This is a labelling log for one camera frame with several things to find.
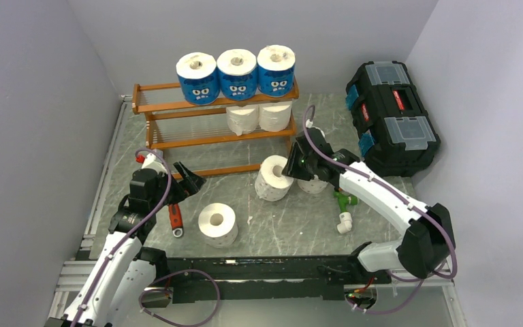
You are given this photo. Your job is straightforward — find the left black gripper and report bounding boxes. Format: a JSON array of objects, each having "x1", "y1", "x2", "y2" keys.
[{"x1": 150, "y1": 161, "x2": 206, "y2": 211}]

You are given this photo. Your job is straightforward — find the white roll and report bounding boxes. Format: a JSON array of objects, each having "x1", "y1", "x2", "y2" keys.
[
  {"x1": 254, "y1": 155, "x2": 294, "y2": 202},
  {"x1": 198, "y1": 203, "x2": 238, "y2": 248},
  {"x1": 226, "y1": 104, "x2": 259, "y2": 136},
  {"x1": 297, "y1": 179, "x2": 328, "y2": 194}
]

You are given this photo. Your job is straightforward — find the white roll sideways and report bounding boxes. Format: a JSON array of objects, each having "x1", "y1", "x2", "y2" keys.
[{"x1": 259, "y1": 101, "x2": 293, "y2": 132}]

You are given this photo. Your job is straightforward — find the orange wooden two-tier shelf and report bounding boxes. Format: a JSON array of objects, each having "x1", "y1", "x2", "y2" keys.
[{"x1": 131, "y1": 81, "x2": 300, "y2": 151}]

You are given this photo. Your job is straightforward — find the blue roll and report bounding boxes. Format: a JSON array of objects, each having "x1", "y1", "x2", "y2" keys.
[
  {"x1": 257, "y1": 44, "x2": 296, "y2": 97},
  {"x1": 176, "y1": 52, "x2": 220, "y2": 105},
  {"x1": 217, "y1": 49, "x2": 258, "y2": 101}
]

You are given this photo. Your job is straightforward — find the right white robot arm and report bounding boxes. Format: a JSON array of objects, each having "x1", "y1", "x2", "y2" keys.
[{"x1": 283, "y1": 127, "x2": 457, "y2": 283}]

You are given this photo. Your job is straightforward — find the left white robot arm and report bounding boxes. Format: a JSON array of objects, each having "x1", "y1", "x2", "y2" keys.
[{"x1": 45, "y1": 162, "x2": 206, "y2": 326}]

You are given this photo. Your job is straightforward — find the green and white pipe fitting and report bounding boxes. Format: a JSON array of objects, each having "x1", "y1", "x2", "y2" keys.
[{"x1": 333, "y1": 188, "x2": 359, "y2": 234}]

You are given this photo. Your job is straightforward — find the black plastic toolbox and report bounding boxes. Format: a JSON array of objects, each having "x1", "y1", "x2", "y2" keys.
[{"x1": 345, "y1": 61, "x2": 441, "y2": 177}]

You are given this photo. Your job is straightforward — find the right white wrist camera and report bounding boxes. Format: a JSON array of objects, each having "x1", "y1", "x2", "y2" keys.
[{"x1": 306, "y1": 127, "x2": 326, "y2": 139}]

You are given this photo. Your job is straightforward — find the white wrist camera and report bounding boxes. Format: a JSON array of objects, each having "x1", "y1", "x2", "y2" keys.
[
  {"x1": 136, "y1": 153, "x2": 167, "y2": 173},
  {"x1": 306, "y1": 127, "x2": 326, "y2": 139}
]

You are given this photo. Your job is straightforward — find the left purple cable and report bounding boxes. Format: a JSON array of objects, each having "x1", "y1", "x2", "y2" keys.
[{"x1": 69, "y1": 149, "x2": 173, "y2": 327}]

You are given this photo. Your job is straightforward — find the purple cable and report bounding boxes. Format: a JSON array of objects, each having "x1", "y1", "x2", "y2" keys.
[
  {"x1": 302, "y1": 104, "x2": 458, "y2": 316},
  {"x1": 69, "y1": 149, "x2": 173, "y2": 327}
]

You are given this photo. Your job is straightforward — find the red handled tool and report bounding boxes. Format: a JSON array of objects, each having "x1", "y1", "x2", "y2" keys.
[{"x1": 168, "y1": 204, "x2": 184, "y2": 238}]

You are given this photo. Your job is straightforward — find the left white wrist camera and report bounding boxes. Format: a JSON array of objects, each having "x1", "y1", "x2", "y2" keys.
[{"x1": 136, "y1": 153, "x2": 167, "y2": 173}]

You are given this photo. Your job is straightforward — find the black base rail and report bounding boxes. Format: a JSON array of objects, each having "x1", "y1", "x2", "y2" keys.
[{"x1": 145, "y1": 255, "x2": 391, "y2": 304}]

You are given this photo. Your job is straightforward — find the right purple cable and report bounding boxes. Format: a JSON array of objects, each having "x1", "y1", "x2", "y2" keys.
[{"x1": 302, "y1": 104, "x2": 458, "y2": 316}]

